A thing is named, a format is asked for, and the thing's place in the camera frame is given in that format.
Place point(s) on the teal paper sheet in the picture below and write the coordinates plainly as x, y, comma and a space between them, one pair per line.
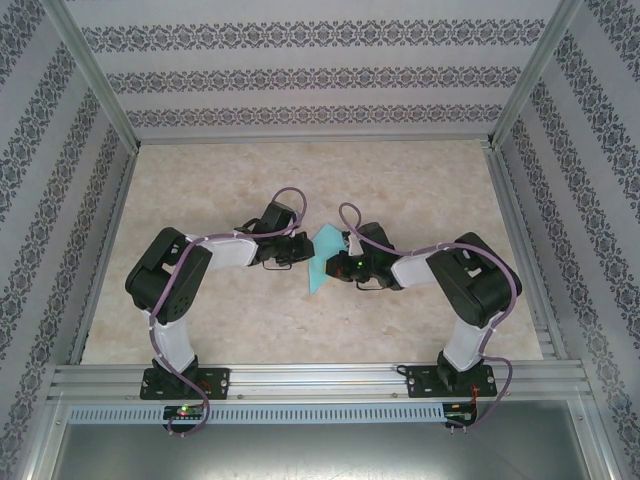
327, 240

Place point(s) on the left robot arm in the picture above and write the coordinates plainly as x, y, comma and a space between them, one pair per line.
170, 275

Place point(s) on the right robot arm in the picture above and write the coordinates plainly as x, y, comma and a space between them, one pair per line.
475, 280

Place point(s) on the grey metal sheet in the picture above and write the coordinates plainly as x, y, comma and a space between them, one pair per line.
320, 455

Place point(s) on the black board with green light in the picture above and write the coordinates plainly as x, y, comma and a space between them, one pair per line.
185, 412

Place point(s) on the wide aluminium frame rail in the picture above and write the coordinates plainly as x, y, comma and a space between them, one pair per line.
320, 381

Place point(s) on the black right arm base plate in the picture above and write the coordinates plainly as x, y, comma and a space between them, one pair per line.
420, 381

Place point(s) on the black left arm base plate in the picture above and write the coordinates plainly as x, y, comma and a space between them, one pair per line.
217, 382

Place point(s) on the aluminium frame post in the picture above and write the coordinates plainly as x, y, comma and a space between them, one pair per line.
535, 75
95, 75

